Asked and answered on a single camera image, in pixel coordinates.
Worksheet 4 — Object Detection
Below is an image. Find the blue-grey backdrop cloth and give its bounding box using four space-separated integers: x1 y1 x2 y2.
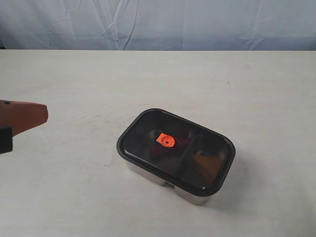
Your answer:
0 0 316 50

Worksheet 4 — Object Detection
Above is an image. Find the dark transparent lunch box lid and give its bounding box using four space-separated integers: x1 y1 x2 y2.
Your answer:
117 108 236 197

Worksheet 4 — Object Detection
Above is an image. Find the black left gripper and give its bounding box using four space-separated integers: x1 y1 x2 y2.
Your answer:
0 100 48 154

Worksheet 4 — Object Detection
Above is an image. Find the red toy sausage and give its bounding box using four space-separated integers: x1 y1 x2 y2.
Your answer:
149 131 191 160

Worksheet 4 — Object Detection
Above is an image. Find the steel two-compartment lunch box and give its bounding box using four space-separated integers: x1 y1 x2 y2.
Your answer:
126 161 210 205

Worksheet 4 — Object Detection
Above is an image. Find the yellow toy cheese wedge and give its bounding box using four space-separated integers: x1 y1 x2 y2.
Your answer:
193 155 223 183

